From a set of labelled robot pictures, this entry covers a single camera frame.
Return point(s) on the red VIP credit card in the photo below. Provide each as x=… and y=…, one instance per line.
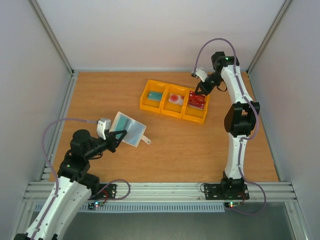
x=196, y=98

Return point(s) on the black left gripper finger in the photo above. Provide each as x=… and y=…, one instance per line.
x=119, y=140
x=118, y=132

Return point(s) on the green card in bin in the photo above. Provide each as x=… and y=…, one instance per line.
x=154, y=96

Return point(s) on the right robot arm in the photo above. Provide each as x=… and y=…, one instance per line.
x=239, y=123

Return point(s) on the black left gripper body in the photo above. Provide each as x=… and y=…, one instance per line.
x=112, y=146

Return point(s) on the aluminium front rail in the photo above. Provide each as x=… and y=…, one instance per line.
x=193, y=192

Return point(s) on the grey slotted cable duct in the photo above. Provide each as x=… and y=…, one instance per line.
x=188, y=207

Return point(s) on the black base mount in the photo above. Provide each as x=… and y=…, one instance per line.
x=215, y=191
x=108, y=193

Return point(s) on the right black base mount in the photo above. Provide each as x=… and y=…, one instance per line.
x=215, y=191

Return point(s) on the beige card holder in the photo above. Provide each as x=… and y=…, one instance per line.
x=135, y=130

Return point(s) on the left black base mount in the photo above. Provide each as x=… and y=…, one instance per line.
x=108, y=193

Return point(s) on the pink red card in bin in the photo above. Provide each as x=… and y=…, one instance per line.
x=176, y=99

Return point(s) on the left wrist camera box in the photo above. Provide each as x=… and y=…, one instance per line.
x=103, y=125

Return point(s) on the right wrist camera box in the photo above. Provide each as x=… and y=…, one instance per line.
x=200, y=74

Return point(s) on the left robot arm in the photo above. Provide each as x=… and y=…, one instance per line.
x=74, y=185

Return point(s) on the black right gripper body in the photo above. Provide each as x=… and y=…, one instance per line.
x=206, y=85

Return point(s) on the teal green credit card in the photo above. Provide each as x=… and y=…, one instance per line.
x=123, y=123

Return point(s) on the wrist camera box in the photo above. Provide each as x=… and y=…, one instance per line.
x=103, y=125
x=200, y=74

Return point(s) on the yellow plastic bin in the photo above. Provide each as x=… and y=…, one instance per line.
x=170, y=109
x=194, y=114
x=153, y=106

